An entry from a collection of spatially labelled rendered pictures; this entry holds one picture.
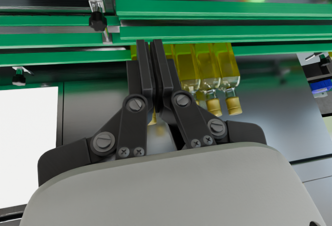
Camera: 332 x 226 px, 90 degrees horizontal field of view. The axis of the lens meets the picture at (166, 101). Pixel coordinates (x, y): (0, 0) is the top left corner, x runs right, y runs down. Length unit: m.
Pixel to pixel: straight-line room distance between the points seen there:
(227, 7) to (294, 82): 0.54
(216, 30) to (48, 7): 0.41
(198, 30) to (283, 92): 0.48
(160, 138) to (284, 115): 0.49
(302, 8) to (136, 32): 0.40
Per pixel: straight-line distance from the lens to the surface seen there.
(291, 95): 0.84
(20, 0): 0.55
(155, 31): 0.44
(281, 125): 0.77
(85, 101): 0.56
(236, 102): 0.47
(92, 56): 0.52
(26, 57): 0.57
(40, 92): 0.62
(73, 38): 0.47
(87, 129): 0.54
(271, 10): 0.50
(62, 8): 0.51
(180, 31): 0.45
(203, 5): 0.41
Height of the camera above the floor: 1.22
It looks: 16 degrees down
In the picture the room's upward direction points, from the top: 172 degrees clockwise
